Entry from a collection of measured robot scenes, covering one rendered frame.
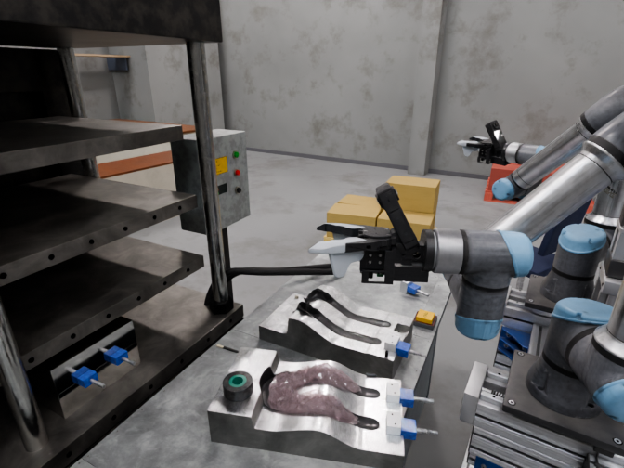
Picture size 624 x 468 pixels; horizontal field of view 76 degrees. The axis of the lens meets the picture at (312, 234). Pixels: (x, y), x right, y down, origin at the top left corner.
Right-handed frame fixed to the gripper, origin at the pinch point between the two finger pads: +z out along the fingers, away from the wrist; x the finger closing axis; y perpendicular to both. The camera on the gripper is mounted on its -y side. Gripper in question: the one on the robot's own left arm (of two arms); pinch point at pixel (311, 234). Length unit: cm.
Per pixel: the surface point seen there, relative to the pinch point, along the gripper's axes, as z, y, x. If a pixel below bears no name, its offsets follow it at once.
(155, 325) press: 68, 58, 71
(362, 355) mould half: -12, 52, 49
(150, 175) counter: 226, 34, 381
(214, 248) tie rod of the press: 46, 27, 78
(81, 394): 71, 59, 30
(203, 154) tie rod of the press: 46, -9, 73
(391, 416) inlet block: -19, 55, 25
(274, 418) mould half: 11, 56, 22
